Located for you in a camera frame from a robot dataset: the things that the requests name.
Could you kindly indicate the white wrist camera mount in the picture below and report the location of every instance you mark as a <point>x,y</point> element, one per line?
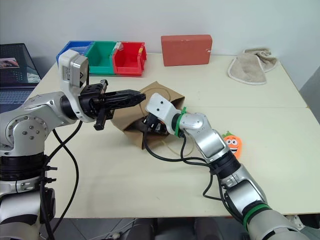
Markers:
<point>71,66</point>
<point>160,106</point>

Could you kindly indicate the red brick-shaped block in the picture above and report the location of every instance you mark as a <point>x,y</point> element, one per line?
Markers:
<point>186,50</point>

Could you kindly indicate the brown paper bag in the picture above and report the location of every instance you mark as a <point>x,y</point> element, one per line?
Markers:
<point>132,130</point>

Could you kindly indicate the green plastic storage bin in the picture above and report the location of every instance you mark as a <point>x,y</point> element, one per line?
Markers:
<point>100,56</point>

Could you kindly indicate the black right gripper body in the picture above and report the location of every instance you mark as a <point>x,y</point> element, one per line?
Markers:
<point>153,123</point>

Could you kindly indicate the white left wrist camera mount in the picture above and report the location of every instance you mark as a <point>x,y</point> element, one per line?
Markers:
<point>71,66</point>

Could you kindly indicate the beige folded towel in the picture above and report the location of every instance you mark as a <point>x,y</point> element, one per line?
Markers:
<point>250,67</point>

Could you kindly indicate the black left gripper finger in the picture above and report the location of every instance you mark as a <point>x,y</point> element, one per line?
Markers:
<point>123,102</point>
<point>125,94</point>

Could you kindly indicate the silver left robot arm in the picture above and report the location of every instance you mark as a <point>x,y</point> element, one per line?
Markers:
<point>30,125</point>

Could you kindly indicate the red plastic storage bin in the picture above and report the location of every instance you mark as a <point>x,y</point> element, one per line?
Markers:
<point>127,60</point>

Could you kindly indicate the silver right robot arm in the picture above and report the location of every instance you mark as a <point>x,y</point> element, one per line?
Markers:
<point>215,147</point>

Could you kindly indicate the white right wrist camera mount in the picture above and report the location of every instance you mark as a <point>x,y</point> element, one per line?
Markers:
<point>160,106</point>

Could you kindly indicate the blue plastic storage bin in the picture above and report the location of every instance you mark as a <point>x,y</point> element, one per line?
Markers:
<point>75,47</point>

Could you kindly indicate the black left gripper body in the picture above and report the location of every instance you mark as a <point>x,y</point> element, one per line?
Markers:
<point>91,98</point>

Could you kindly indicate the orange carrot plush toy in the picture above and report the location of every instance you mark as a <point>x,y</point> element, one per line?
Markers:
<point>235,145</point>

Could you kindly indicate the dark open laptop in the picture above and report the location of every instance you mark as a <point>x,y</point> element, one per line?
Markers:
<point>15,75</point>

